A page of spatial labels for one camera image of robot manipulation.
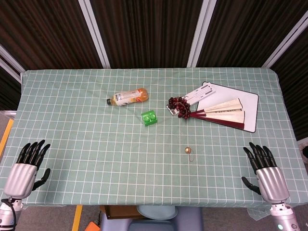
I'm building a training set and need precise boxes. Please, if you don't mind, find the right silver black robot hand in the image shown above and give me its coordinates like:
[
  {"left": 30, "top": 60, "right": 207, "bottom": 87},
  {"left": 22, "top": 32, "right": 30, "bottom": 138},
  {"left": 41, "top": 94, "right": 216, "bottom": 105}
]
[{"left": 241, "top": 142, "right": 290, "bottom": 205}]

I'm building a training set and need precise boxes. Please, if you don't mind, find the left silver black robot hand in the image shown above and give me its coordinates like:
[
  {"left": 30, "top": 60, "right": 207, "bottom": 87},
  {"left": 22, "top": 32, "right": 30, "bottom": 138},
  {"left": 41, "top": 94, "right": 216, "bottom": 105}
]
[{"left": 3, "top": 140, "right": 51, "bottom": 199}]

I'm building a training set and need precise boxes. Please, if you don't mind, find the small gold bell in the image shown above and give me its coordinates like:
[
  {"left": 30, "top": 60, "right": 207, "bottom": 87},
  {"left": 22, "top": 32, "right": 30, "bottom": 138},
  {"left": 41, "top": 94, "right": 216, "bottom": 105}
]
[{"left": 184, "top": 146, "right": 195, "bottom": 163}]

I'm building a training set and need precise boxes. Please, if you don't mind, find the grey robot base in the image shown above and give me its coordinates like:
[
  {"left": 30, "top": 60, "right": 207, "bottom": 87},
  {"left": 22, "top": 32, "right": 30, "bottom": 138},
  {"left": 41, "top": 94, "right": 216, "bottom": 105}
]
[{"left": 100, "top": 206, "right": 204, "bottom": 231}]

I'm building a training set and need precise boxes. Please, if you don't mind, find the folding fan with red ribs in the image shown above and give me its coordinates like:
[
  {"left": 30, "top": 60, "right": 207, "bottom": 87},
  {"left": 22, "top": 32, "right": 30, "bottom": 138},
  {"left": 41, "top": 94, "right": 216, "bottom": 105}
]
[{"left": 190, "top": 98, "right": 245, "bottom": 130}]

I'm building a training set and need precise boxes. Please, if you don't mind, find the white board with black rim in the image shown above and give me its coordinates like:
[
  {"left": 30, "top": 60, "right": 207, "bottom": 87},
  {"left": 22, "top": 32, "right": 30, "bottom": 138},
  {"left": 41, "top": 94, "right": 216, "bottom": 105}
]
[{"left": 196, "top": 81, "right": 259, "bottom": 133}]

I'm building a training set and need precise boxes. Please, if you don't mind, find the orange object on floor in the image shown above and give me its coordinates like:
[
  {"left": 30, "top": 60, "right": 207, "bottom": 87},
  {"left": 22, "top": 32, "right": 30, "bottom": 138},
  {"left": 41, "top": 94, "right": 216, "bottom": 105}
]
[{"left": 84, "top": 221, "right": 101, "bottom": 231}]

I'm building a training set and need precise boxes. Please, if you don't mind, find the green checkered tablecloth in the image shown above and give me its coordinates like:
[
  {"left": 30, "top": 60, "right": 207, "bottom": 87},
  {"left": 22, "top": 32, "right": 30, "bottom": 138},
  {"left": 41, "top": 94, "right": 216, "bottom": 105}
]
[{"left": 0, "top": 67, "right": 308, "bottom": 220}]

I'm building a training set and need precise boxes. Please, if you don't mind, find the brown cardboard box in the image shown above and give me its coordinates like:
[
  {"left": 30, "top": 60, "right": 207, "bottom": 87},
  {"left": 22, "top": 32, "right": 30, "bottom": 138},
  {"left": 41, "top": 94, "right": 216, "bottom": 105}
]
[{"left": 100, "top": 205, "right": 145, "bottom": 219}]

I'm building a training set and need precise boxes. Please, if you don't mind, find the white plastic ruler strip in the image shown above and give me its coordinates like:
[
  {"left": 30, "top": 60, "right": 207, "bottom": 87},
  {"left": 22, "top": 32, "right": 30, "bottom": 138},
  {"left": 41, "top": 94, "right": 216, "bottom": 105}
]
[{"left": 166, "top": 82, "right": 216, "bottom": 116}]

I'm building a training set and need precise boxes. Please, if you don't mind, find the light blue round basin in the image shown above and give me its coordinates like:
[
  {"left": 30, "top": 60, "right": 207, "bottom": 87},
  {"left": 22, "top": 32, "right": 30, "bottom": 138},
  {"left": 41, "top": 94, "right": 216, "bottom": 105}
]
[{"left": 137, "top": 205, "right": 179, "bottom": 220}]

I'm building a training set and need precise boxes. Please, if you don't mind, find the dark red grape bunch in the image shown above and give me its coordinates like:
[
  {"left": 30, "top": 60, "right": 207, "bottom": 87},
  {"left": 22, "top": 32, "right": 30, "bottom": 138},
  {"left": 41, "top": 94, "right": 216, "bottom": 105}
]
[{"left": 167, "top": 96, "right": 192, "bottom": 119}]

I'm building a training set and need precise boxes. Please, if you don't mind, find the orange juice plastic bottle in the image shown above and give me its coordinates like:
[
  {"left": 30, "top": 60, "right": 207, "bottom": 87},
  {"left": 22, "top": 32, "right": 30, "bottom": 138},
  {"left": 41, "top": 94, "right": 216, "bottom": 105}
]
[{"left": 106, "top": 88, "right": 149, "bottom": 106}]

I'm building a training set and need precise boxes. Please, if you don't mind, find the green toy building block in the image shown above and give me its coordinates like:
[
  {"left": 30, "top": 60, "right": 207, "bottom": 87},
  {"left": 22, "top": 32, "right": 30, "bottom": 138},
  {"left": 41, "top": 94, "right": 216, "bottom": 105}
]
[{"left": 141, "top": 109, "right": 158, "bottom": 127}]

